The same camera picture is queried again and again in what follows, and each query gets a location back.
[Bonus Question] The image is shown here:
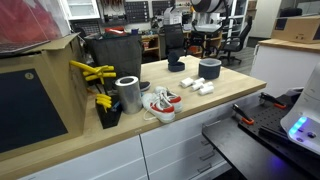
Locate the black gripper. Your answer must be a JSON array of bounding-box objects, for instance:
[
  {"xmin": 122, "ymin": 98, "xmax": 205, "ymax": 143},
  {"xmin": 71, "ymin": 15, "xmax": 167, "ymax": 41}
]
[{"xmin": 190, "ymin": 30, "xmax": 219, "ymax": 58}]

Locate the small dark bin white rim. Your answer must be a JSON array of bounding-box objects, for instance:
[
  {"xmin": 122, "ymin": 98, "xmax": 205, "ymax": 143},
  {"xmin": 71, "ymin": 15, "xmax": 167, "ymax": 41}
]
[{"xmin": 198, "ymin": 58, "xmax": 223, "ymax": 80}]

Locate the large dark fabric bin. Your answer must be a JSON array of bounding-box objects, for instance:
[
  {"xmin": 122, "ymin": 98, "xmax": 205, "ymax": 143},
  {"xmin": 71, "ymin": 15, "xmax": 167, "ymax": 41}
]
[{"xmin": 84, "ymin": 33, "xmax": 144, "ymax": 90}]

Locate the black office chair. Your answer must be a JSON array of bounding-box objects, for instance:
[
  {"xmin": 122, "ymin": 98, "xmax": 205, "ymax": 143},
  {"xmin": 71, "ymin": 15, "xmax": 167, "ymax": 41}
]
[{"xmin": 216, "ymin": 14, "xmax": 254, "ymax": 66}]

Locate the black mesh back chair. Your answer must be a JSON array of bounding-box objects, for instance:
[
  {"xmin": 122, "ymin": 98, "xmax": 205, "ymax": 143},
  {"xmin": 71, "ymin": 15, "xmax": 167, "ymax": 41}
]
[{"xmin": 163, "ymin": 23, "xmax": 195, "ymax": 59}]

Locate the black open small case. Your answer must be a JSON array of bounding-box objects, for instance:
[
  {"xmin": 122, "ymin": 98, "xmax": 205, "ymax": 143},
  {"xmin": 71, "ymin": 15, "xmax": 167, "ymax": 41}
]
[{"xmin": 167, "ymin": 50, "xmax": 186, "ymax": 73}]

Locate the thick white bag roll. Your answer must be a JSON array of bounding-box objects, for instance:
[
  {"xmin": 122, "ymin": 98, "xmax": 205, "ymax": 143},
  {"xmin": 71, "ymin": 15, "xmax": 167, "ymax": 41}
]
[{"xmin": 180, "ymin": 76, "xmax": 195, "ymax": 89}]

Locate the white bag roll with print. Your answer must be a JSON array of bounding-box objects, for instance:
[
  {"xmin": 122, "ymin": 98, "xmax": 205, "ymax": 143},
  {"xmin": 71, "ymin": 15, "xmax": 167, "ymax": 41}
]
[{"xmin": 190, "ymin": 83, "xmax": 204, "ymax": 92}]

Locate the white shelving unit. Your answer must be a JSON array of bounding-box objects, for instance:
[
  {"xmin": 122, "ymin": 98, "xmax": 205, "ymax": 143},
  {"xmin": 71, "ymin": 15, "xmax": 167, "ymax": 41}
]
[{"xmin": 228, "ymin": 0, "xmax": 250, "ymax": 38}]

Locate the white box device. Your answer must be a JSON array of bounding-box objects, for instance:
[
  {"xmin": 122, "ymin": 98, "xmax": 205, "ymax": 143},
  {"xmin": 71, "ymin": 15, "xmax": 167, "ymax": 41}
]
[{"xmin": 163, "ymin": 6, "xmax": 183, "ymax": 26}]

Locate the wooden shelf unit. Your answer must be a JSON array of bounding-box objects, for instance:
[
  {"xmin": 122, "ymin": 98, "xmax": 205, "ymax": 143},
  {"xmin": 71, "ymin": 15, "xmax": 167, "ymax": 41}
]
[{"xmin": 139, "ymin": 26, "xmax": 225, "ymax": 62}]

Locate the white red sneaker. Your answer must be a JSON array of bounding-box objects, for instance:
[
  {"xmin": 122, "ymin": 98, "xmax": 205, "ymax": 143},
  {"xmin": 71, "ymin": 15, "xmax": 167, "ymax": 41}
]
[
  {"xmin": 141, "ymin": 92, "xmax": 176, "ymax": 124},
  {"xmin": 153, "ymin": 85, "xmax": 184, "ymax": 114}
]

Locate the dark parts drawer organizer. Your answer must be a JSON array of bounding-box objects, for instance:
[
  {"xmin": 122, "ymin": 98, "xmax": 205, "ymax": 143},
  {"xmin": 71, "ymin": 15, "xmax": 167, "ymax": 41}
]
[
  {"xmin": 151, "ymin": 0, "xmax": 172, "ymax": 17},
  {"xmin": 123, "ymin": 0, "xmax": 150, "ymax": 24}
]

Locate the black shoe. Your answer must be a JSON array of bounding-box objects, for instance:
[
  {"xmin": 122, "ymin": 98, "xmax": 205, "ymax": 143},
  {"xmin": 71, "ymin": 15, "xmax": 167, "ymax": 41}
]
[{"xmin": 139, "ymin": 80, "xmax": 152, "ymax": 93}]

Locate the black orange clamp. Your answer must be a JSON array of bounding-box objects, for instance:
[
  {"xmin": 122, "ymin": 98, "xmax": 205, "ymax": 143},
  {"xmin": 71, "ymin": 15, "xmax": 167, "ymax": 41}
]
[
  {"xmin": 259, "ymin": 92, "xmax": 288, "ymax": 110},
  {"xmin": 232, "ymin": 103, "xmax": 255, "ymax": 126}
]

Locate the white cabinet wooden top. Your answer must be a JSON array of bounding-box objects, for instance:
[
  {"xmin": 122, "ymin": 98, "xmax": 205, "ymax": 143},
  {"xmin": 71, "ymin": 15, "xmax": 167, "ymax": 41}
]
[{"xmin": 249, "ymin": 38, "xmax": 320, "ymax": 98}]

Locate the silver metal cylinder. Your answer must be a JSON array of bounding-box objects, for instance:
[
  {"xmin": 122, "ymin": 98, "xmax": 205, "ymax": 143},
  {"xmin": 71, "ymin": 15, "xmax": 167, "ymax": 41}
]
[{"xmin": 114, "ymin": 75, "xmax": 144, "ymax": 115}]

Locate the red toolbox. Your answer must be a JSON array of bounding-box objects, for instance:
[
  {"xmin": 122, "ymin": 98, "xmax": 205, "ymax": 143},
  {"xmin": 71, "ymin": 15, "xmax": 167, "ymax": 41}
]
[{"xmin": 104, "ymin": 26, "xmax": 128, "ymax": 37}]

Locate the brown shipping carton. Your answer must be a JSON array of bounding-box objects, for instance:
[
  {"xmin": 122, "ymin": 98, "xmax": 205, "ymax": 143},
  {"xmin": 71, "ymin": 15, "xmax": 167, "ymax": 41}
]
[{"xmin": 270, "ymin": 15, "xmax": 320, "ymax": 45}]

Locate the white drawer cabinet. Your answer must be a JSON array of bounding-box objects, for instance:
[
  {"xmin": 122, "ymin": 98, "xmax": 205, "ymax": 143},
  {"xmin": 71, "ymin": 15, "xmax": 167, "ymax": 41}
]
[{"xmin": 18, "ymin": 89, "xmax": 268, "ymax": 180}]

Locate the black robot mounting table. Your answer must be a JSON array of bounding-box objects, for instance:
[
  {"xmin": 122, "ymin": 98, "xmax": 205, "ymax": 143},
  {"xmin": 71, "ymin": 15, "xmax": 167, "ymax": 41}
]
[{"xmin": 201, "ymin": 94, "xmax": 320, "ymax": 180}]

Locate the black tool holder block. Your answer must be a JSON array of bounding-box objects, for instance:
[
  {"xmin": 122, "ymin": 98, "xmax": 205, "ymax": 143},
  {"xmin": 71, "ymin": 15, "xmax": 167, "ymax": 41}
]
[{"xmin": 95, "ymin": 96, "xmax": 124, "ymax": 130}]

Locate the large cardboard box black panel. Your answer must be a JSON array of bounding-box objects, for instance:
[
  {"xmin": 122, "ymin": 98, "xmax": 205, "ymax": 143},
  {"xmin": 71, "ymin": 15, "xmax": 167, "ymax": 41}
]
[{"xmin": 0, "ymin": 33, "xmax": 89, "ymax": 162}]

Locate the red translucent plastic container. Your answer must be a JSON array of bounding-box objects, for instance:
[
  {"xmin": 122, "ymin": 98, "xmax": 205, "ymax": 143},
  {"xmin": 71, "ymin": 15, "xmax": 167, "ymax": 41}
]
[{"xmin": 0, "ymin": 0, "xmax": 72, "ymax": 54}]

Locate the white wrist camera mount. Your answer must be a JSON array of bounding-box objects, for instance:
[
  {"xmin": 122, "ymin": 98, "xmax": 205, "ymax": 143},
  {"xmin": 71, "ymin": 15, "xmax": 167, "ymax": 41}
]
[{"xmin": 193, "ymin": 13, "xmax": 223, "ymax": 33}]

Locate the short yellow handled tool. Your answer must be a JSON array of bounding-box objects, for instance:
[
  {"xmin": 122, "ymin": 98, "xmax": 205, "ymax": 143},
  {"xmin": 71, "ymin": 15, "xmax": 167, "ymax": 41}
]
[
  {"xmin": 96, "ymin": 100, "xmax": 113, "ymax": 113},
  {"xmin": 95, "ymin": 93, "xmax": 113, "ymax": 103}
]

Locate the long yellow handled tool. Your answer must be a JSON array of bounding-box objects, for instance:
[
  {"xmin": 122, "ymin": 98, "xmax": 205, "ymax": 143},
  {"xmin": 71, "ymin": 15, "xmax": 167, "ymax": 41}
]
[{"xmin": 69, "ymin": 59, "xmax": 101, "ymax": 75}]

